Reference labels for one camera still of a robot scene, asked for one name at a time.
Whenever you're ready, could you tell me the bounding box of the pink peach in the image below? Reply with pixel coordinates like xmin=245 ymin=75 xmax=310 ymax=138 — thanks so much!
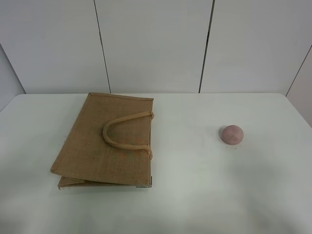
xmin=219 ymin=125 xmax=244 ymax=145

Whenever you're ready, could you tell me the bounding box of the brown linen tote bag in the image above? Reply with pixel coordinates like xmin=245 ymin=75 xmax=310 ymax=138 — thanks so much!
xmin=50 ymin=93 xmax=154 ymax=188

